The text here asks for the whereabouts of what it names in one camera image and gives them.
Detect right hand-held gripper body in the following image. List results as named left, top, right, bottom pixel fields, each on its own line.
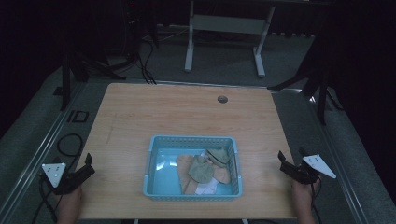
left=279, top=153, right=338, bottom=186

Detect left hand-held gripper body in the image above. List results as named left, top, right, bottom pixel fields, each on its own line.
left=41, top=157, right=87, bottom=196

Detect person's left hand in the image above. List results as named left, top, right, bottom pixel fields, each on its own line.
left=57, top=185, right=84, bottom=214

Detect person's right hand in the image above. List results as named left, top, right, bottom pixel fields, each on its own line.
left=290, top=177, right=321, bottom=204

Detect short beige sock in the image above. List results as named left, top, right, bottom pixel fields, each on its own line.
left=212, top=165, right=232, bottom=185

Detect striped green sock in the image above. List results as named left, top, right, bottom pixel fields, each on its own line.
left=205, top=147, right=231, bottom=168

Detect black metal stand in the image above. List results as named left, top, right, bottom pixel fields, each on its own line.
left=267, top=34, right=345, bottom=126
left=52, top=52, right=127, bottom=112

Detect light blue plastic basket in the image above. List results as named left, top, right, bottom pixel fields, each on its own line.
left=142, top=133, right=244, bottom=203

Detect white sock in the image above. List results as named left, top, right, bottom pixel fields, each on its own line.
left=194, top=181, right=219, bottom=196

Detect plain green sock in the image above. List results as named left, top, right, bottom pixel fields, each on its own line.
left=188, top=155, right=215, bottom=185

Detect long beige sock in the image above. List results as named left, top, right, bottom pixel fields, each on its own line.
left=176, top=154, right=201, bottom=196

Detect looped black floor cable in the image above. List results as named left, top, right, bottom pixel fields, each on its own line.
left=56, top=133, right=84, bottom=158

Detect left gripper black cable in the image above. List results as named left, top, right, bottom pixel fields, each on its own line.
left=31, top=175, right=64, bottom=224

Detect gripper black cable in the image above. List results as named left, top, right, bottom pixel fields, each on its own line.
left=31, top=175, right=64, bottom=224
left=310, top=181, right=323, bottom=224

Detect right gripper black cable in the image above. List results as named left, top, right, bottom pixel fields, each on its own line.
left=310, top=181, right=323, bottom=224

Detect black square floor frame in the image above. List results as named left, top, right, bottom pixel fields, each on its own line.
left=65, top=109, right=91, bottom=124

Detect black cables behind table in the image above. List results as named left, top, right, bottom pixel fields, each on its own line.
left=136, top=40, right=158, bottom=86

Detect white desk frame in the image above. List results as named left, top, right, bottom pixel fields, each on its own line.
left=184, top=0, right=277, bottom=78

